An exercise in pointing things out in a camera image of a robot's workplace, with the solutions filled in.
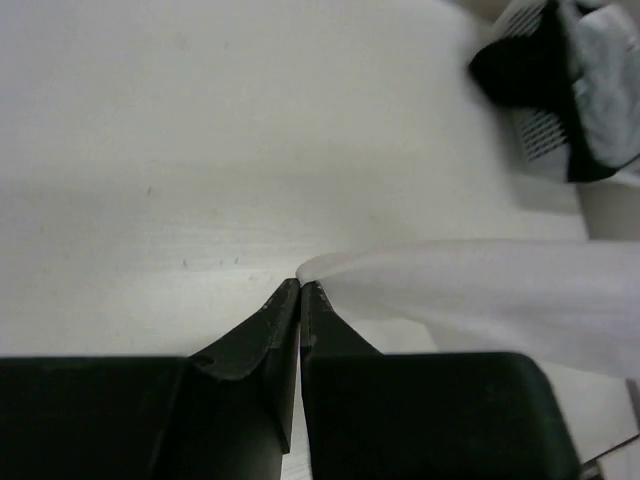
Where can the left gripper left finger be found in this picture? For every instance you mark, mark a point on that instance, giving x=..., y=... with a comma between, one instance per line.
x=224, y=412

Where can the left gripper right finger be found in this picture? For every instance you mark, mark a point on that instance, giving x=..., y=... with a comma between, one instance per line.
x=473, y=415

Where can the white tank top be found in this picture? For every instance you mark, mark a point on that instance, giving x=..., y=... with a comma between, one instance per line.
x=566, y=302

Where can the black tank top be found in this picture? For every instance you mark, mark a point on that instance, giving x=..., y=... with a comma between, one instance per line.
x=526, y=66

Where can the grey tank top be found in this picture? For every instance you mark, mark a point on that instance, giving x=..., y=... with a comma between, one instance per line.
x=603, y=62

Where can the white plastic laundry basket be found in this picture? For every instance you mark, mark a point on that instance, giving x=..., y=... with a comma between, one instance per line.
x=545, y=145

